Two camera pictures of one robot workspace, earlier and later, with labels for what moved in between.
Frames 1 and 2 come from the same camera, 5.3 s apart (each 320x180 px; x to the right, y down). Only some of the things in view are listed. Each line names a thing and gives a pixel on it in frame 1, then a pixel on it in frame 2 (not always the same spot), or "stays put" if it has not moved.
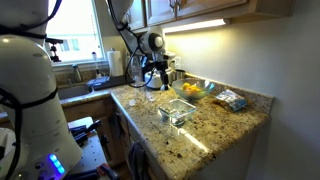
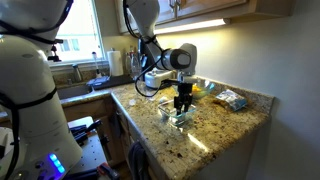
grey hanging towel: x=139 y=161 stays put
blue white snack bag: x=232 y=99 stays put
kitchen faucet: x=76 y=76 stays put
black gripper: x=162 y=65 -> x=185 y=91
